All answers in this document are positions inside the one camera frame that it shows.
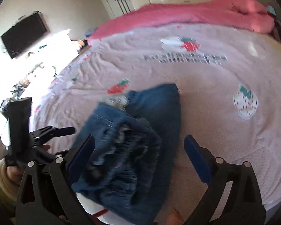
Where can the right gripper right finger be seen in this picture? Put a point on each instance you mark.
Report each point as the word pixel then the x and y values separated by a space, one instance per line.
pixel 244 203

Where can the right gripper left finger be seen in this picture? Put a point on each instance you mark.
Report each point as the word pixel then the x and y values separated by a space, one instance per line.
pixel 46 195

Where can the blue denim lace-trimmed pants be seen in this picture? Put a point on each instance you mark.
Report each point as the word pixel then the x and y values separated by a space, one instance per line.
pixel 130 168

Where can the green sleeved left forearm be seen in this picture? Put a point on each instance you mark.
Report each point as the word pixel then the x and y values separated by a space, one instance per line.
pixel 8 193

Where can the left hand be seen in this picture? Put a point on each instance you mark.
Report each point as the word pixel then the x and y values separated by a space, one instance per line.
pixel 11 175

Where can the right hand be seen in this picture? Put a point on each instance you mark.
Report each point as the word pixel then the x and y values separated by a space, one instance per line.
pixel 174 218

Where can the pink strawberry print bedsheet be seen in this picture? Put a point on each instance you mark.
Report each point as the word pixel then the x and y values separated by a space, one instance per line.
pixel 229 83

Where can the pink folded quilt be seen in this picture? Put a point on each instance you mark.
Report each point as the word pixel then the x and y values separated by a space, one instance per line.
pixel 242 14

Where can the black wall television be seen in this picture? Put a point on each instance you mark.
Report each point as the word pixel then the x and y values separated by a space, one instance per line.
pixel 24 34

